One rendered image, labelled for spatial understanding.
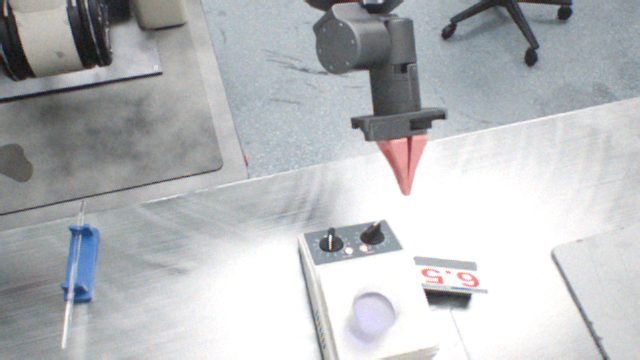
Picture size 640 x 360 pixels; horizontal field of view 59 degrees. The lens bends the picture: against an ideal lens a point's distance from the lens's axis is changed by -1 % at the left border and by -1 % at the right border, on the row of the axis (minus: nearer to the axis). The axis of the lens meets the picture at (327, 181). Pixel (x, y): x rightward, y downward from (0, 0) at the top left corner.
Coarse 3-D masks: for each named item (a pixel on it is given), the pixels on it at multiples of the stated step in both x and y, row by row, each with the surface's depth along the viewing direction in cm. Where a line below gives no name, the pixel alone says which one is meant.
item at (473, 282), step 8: (424, 272) 77; (432, 272) 78; (440, 272) 78; (448, 272) 78; (456, 272) 79; (464, 272) 79; (424, 280) 75; (432, 280) 76; (440, 280) 76; (448, 280) 76; (456, 280) 76; (464, 280) 77; (472, 280) 77; (480, 280) 77; (480, 288) 75
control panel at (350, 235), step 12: (336, 228) 78; (348, 228) 78; (360, 228) 78; (384, 228) 78; (312, 240) 76; (348, 240) 76; (360, 240) 76; (384, 240) 75; (396, 240) 75; (312, 252) 74; (324, 252) 73; (336, 252) 73; (360, 252) 73; (372, 252) 73; (384, 252) 73
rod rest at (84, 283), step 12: (72, 228) 74; (84, 228) 74; (96, 228) 77; (72, 240) 76; (84, 240) 76; (96, 240) 76; (72, 252) 75; (84, 252) 75; (96, 252) 76; (84, 264) 74; (84, 276) 74; (84, 288) 71; (84, 300) 73
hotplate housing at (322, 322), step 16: (304, 240) 76; (400, 240) 76; (304, 256) 74; (368, 256) 73; (320, 288) 69; (320, 304) 69; (320, 320) 69; (320, 336) 71; (416, 352) 66; (432, 352) 67
